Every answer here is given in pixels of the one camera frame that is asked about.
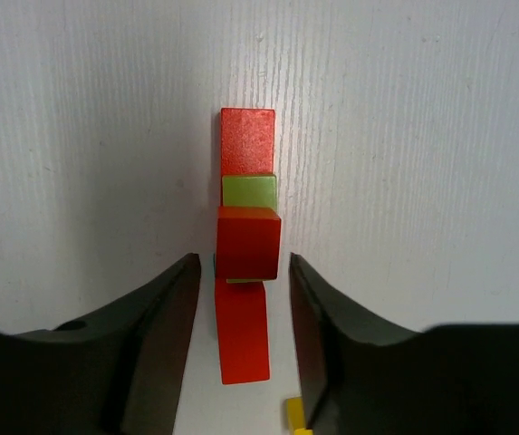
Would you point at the red rectangular block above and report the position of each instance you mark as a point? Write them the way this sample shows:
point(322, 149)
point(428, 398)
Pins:
point(242, 332)

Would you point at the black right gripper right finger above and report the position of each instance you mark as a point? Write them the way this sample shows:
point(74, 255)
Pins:
point(355, 367)

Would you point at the green rectangular block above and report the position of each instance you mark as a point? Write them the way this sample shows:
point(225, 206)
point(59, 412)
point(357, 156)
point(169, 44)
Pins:
point(248, 231)

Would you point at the small red cube block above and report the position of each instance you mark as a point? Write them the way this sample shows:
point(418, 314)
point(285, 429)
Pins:
point(247, 243)

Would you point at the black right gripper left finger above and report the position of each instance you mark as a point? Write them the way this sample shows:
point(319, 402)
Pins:
point(119, 369)

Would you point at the yellow cube block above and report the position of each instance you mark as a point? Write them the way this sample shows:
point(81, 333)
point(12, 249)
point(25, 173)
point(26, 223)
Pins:
point(295, 417)

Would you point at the red arch block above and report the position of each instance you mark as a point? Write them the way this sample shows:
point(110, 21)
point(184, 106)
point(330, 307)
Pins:
point(247, 157)

